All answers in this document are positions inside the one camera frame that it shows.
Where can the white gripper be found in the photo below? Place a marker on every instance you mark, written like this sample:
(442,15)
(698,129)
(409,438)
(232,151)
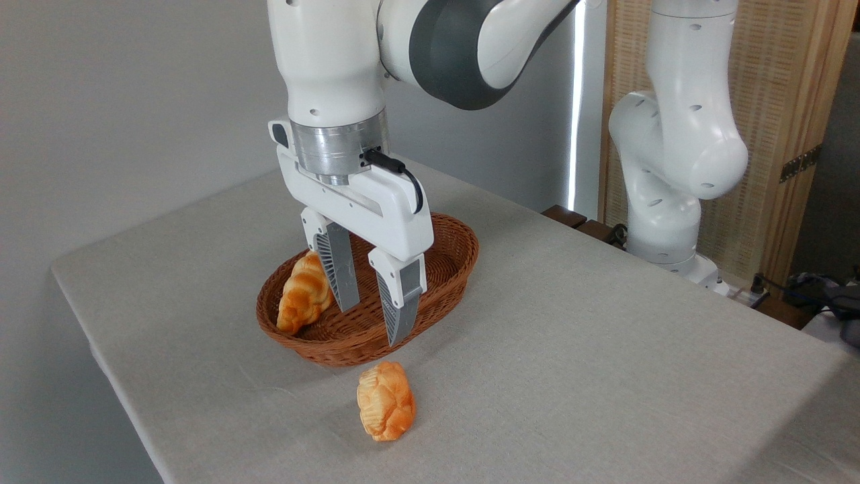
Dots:
(376,208)

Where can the long braided bread loaf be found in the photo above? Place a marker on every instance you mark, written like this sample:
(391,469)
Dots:
(302,296)

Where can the round orange bread bun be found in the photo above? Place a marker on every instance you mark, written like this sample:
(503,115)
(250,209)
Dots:
(386,401)

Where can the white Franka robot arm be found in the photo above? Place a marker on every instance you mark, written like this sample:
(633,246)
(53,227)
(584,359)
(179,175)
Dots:
(322,54)

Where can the brown wicker basket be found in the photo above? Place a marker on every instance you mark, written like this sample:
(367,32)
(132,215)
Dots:
(349,337)

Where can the grey tablecloth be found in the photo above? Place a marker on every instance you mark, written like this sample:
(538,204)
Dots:
(605,370)

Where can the white power strip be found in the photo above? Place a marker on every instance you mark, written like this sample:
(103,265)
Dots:
(739,294)

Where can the metal screen hinge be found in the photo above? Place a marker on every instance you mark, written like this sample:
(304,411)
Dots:
(799,164)

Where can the bamboo folding screen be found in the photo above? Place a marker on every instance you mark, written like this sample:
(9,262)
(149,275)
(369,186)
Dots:
(772,81)

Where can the dark grey bag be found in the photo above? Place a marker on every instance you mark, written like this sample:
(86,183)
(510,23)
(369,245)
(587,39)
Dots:
(843,302)

